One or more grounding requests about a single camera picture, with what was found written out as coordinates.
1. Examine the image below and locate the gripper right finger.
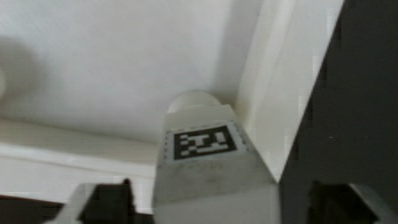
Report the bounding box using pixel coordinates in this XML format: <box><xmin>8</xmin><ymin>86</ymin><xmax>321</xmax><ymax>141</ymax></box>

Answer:
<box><xmin>307</xmin><ymin>182</ymin><xmax>398</xmax><ymax>224</ymax></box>

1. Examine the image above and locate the white square table top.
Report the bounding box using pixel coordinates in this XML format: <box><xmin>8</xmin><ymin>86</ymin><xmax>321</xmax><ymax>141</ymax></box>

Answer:
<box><xmin>0</xmin><ymin>0</ymin><xmax>344</xmax><ymax>211</ymax></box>

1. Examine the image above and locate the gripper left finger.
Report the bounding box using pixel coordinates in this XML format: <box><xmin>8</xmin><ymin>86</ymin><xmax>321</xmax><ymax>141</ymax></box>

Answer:
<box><xmin>42</xmin><ymin>179</ymin><xmax>134</xmax><ymax>224</ymax></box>

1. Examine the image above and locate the white table leg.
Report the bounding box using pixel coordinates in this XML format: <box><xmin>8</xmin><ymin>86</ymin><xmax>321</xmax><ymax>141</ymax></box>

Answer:
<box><xmin>152</xmin><ymin>91</ymin><xmax>280</xmax><ymax>224</ymax></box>

